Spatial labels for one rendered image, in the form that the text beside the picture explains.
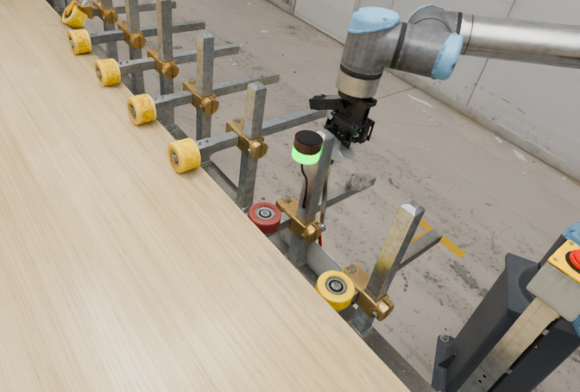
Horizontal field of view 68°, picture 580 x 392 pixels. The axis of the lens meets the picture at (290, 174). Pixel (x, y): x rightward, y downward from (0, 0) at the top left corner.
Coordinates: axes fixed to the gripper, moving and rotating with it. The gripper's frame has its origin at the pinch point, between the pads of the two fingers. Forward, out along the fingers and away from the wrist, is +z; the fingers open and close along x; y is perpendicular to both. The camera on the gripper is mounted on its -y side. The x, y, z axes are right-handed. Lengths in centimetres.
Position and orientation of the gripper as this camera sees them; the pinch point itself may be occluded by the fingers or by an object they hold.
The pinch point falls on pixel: (330, 158)
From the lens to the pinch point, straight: 107.4
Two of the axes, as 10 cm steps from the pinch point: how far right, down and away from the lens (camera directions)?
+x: 7.6, -3.1, 5.7
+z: -1.5, 7.7, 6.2
